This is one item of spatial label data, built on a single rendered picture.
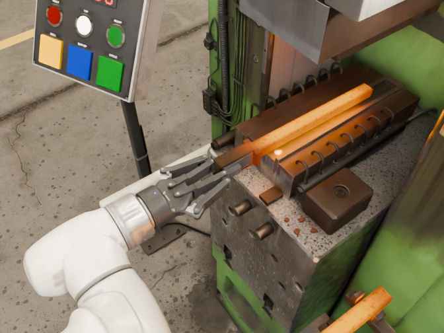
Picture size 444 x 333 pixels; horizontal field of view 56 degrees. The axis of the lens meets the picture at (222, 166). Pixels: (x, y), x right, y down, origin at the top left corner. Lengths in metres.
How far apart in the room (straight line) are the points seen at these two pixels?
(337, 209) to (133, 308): 0.43
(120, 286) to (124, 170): 1.57
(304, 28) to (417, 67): 0.56
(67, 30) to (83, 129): 1.34
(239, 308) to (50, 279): 1.01
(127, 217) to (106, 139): 1.69
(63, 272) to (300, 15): 0.53
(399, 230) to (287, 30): 0.50
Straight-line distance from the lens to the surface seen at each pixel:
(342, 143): 0.95
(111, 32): 1.10
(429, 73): 1.18
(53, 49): 1.23
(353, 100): 1.00
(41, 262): 0.71
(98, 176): 2.22
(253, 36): 1.04
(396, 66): 1.22
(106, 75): 1.11
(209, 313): 1.77
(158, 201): 0.73
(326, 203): 0.85
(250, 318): 1.60
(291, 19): 0.69
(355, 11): 0.60
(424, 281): 1.02
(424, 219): 0.90
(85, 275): 0.68
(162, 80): 2.71
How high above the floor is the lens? 1.66
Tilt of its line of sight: 50 degrees down
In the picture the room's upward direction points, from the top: straight up
